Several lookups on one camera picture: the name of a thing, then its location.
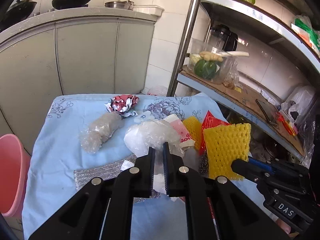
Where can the large yellow foam net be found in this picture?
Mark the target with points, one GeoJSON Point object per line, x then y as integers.
{"type": "Point", "coordinates": [224, 144]}

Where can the clear crumpled plastic wrap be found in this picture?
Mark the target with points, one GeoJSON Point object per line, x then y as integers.
{"type": "Point", "coordinates": [100, 131]}

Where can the small yellow foam net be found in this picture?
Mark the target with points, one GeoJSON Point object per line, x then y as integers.
{"type": "Point", "coordinates": [194, 127]}

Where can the green squash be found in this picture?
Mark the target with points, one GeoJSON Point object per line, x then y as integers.
{"type": "Point", "coordinates": [206, 69]}

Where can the white plastic bag on shelf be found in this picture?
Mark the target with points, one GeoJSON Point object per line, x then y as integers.
{"type": "Point", "coordinates": [298, 103]}

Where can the white leek stalk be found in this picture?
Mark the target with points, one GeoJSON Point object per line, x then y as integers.
{"type": "Point", "coordinates": [239, 53]}

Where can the white tray on counter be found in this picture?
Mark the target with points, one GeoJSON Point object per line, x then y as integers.
{"type": "Point", "coordinates": [154, 10]}

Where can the metal shelf rack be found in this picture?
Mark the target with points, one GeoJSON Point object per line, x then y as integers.
{"type": "Point", "coordinates": [279, 60]}

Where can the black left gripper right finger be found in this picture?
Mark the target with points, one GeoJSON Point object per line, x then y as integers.
{"type": "Point", "coordinates": [216, 208]}

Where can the grey kitchen cabinet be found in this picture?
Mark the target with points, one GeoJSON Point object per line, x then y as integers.
{"type": "Point", "coordinates": [72, 51]}

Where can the light blue floral cloth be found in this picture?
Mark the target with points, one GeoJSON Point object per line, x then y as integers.
{"type": "Point", "coordinates": [57, 153]}

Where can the steel wool ball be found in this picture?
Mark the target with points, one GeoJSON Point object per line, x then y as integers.
{"type": "Point", "coordinates": [204, 165]}

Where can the silver scouring pad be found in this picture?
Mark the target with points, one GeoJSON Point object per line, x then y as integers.
{"type": "Point", "coordinates": [112, 170]}

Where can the clear plastic container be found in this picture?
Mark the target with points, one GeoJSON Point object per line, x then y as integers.
{"type": "Point", "coordinates": [226, 66]}

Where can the red white wrapper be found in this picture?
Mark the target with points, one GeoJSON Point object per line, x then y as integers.
{"type": "Point", "coordinates": [123, 105]}

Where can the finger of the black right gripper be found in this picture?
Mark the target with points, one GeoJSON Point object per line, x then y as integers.
{"type": "Point", "coordinates": [260, 164]}
{"type": "Point", "coordinates": [246, 169]}

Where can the steel pot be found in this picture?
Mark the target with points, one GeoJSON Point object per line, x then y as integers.
{"type": "Point", "coordinates": [118, 4]}

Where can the white plastic bag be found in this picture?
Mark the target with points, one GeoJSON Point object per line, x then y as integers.
{"type": "Point", "coordinates": [298, 103]}
{"type": "Point", "coordinates": [140, 137]}

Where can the red plastic snack bag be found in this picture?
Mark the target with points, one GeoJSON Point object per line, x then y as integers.
{"type": "Point", "coordinates": [210, 121]}

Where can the pink white paper wrapper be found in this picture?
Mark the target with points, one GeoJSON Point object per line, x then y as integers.
{"type": "Point", "coordinates": [185, 137]}

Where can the ginger root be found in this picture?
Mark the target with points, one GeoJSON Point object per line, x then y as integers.
{"type": "Point", "coordinates": [208, 56]}

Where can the brown cardboard sheet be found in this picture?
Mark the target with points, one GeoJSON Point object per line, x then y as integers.
{"type": "Point", "coordinates": [244, 103]}

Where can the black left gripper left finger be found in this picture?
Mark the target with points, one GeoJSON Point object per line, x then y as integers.
{"type": "Point", "coordinates": [102, 209]}

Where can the pink plastic bucket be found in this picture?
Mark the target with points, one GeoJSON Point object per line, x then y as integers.
{"type": "Point", "coordinates": [14, 166]}

